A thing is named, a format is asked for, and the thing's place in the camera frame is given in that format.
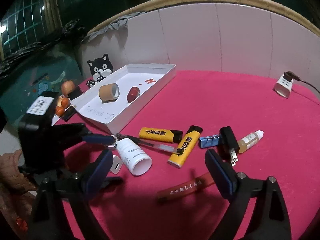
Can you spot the red rectangular stamp box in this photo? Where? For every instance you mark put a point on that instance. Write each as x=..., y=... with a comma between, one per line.
x=184, y=189

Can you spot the white power strip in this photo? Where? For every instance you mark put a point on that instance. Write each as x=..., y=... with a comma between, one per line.
x=283, y=86

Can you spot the white cardboard tray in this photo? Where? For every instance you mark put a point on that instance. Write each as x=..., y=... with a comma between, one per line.
x=112, y=117

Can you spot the small amber dropper bottle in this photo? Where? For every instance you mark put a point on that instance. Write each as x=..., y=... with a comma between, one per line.
x=250, y=140

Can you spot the black small box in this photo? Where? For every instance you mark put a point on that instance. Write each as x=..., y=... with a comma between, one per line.
x=76, y=92

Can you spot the white pill bottle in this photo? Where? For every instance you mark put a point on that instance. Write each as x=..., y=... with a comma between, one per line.
x=134, y=158

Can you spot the orange tangerine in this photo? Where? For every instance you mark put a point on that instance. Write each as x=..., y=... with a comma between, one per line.
x=59, y=111
x=65, y=103

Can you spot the person's left hand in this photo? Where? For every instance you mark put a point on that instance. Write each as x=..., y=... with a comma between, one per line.
x=10, y=174

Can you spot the grey cloth on rail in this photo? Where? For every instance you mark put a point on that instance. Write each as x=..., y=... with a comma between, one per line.
x=119, y=23

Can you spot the black cat phone stand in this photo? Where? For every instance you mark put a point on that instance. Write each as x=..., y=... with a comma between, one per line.
x=100, y=68

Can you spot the brown tape roll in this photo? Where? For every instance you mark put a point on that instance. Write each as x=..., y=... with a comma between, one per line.
x=109, y=92

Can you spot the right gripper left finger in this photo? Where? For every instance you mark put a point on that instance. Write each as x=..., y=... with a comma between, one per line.
x=48, y=217

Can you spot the dark red cylindrical cap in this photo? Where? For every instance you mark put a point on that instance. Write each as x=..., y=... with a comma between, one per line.
x=133, y=93

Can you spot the white plug adapter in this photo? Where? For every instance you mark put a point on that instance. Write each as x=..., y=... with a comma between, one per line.
x=116, y=165

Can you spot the black plug adapter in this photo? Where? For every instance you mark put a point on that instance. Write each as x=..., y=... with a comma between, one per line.
x=228, y=147

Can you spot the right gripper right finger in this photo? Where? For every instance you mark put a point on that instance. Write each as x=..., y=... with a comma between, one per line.
x=270, y=218

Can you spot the red tablecloth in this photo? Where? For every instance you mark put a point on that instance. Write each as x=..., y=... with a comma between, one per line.
x=162, y=203

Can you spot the yellow lighter with black cap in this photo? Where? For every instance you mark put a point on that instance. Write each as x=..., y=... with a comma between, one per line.
x=187, y=144

